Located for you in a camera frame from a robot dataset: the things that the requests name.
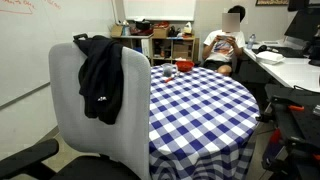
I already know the black cloth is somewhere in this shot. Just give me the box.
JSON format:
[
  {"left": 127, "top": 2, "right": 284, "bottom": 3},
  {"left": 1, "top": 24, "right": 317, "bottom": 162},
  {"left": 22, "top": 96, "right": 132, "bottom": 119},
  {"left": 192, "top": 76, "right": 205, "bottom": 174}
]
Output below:
[{"left": 73, "top": 34, "right": 125, "bottom": 126}]

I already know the grey office chair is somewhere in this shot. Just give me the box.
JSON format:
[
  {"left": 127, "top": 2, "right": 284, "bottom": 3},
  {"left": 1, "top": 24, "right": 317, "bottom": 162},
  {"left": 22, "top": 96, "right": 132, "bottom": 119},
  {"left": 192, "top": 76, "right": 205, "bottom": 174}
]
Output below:
[{"left": 0, "top": 41, "right": 153, "bottom": 180}]

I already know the red bowl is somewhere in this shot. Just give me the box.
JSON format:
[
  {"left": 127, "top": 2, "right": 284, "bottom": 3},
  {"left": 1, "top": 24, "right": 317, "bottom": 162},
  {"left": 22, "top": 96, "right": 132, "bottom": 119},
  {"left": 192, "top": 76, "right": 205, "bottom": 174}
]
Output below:
[{"left": 175, "top": 60, "right": 195, "bottom": 73}]

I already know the wooden shelf unit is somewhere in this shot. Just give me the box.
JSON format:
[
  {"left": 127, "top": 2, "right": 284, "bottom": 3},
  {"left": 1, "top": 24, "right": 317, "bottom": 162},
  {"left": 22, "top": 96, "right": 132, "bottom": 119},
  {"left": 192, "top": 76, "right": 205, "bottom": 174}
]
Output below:
[{"left": 113, "top": 33, "right": 198, "bottom": 66}]

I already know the blue white checkered tablecloth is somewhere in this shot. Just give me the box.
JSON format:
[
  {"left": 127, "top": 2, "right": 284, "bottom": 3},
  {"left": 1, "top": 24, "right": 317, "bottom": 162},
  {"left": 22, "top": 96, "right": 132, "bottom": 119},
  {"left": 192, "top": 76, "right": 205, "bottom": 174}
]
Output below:
[{"left": 148, "top": 64, "right": 261, "bottom": 180}]

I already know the closed cardboard box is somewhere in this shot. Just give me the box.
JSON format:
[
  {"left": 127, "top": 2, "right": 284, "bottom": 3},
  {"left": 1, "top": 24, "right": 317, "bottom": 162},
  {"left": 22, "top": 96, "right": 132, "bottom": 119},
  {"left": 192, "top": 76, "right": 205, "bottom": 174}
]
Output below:
[{"left": 153, "top": 27, "right": 170, "bottom": 39}]

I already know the small open cardboard box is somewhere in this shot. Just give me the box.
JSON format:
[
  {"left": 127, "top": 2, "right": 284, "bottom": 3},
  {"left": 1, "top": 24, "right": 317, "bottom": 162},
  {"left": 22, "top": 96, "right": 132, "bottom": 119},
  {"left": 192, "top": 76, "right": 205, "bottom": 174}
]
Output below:
[{"left": 110, "top": 24, "right": 124, "bottom": 38}]

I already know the seated person in white t-shirt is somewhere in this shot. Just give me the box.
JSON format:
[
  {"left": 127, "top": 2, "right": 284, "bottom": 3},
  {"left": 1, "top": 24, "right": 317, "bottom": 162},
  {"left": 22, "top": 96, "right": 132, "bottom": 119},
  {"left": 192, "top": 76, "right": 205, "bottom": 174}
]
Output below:
[{"left": 201, "top": 4, "right": 247, "bottom": 77}]

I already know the smartphone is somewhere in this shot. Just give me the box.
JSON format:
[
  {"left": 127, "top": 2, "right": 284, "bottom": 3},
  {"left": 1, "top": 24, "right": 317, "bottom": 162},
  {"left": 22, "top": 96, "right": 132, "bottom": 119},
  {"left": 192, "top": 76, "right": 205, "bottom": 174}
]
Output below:
[{"left": 218, "top": 34, "right": 233, "bottom": 42}]

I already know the clear water bottle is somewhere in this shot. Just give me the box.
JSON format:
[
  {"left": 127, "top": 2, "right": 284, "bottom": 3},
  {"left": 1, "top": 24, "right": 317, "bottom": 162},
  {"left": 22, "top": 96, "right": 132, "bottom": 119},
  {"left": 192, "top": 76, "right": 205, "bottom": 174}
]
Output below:
[{"left": 246, "top": 33, "right": 257, "bottom": 50}]

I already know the white foam container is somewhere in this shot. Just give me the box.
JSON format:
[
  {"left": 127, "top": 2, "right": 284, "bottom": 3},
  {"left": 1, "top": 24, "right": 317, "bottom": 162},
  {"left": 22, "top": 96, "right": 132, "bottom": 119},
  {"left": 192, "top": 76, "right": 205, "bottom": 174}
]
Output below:
[{"left": 255, "top": 50, "right": 285, "bottom": 65}]

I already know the black keyboard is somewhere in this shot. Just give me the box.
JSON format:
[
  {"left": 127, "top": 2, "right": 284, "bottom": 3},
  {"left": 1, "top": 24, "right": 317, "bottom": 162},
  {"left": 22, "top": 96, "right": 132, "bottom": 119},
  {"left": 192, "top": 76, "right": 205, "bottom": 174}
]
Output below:
[{"left": 269, "top": 46, "right": 306, "bottom": 59}]

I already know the white desk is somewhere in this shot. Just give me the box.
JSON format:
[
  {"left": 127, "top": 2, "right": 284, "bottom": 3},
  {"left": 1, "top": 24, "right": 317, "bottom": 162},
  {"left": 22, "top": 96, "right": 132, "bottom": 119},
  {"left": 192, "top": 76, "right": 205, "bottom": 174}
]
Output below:
[{"left": 243, "top": 39, "right": 320, "bottom": 94}]

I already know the framed picture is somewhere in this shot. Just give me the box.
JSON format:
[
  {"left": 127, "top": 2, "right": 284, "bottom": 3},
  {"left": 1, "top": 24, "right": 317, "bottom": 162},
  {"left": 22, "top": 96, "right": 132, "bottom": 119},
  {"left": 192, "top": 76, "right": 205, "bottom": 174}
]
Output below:
[{"left": 255, "top": 0, "right": 290, "bottom": 7}]

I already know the black robot cart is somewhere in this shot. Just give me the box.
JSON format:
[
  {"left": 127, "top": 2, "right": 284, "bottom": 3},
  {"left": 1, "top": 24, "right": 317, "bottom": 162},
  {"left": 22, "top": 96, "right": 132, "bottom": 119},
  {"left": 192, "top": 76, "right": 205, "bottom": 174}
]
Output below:
[{"left": 260, "top": 83, "right": 320, "bottom": 180}]

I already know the black monitor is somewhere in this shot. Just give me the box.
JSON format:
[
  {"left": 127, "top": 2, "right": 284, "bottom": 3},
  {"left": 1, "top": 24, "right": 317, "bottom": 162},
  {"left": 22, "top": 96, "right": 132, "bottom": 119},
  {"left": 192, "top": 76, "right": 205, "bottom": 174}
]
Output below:
[{"left": 284, "top": 0, "right": 320, "bottom": 67}]

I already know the wall whiteboard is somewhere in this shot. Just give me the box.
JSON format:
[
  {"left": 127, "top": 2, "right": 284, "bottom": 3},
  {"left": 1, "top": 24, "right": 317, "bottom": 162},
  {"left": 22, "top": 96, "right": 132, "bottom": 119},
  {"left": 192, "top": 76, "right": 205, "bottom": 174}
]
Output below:
[{"left": 0, "top": 0, "right": 116, "bottom": 109}]

